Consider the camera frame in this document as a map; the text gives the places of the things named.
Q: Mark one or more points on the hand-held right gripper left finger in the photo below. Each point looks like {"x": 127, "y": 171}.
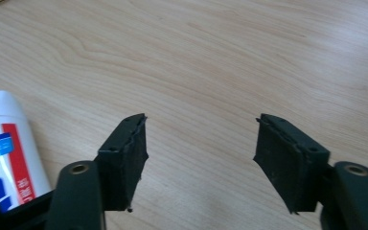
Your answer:
{"x": 121, "y": 172}

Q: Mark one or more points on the white bottle blue red label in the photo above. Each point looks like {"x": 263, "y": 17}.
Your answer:
{"x": 3, "y": 150}

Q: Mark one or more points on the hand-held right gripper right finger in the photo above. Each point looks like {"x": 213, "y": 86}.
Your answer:
{"x": 287, "y": 166}

